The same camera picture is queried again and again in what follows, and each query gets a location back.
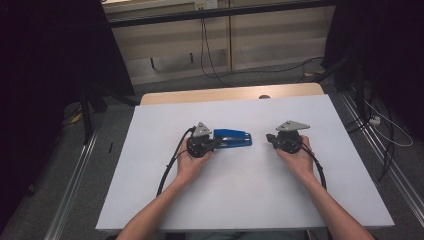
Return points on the dark vertical conduit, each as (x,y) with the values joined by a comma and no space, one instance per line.
(229,40)

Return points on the black horizontal bar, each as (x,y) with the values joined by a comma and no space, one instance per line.
(216,13)

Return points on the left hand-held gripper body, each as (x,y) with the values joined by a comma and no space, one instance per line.
(199,146)

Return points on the white table sheet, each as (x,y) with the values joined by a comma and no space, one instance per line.
(240,193)

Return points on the white wall socket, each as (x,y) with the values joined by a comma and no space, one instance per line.
(206,4)

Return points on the black metal stand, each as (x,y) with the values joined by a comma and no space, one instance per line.
(87,113)

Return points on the person's right hand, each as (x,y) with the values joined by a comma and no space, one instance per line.
(301,163)

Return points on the white power adapter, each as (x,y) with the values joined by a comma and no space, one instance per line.
(375,120)

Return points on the blue stapler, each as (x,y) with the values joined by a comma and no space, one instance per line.
(235,136)

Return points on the person's grey trousers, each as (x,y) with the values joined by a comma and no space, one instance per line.
(246,236)

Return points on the black curtain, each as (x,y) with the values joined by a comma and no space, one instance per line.
(40,83)
(383,50)

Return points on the metal floor rail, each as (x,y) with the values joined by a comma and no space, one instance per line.
(383,156)
(71,186)

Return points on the person's left hand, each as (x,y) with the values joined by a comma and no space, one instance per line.
(190,166)

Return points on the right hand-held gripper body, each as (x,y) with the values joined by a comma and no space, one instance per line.
(290,141)

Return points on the wooden table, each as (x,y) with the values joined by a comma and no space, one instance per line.
(216,95)

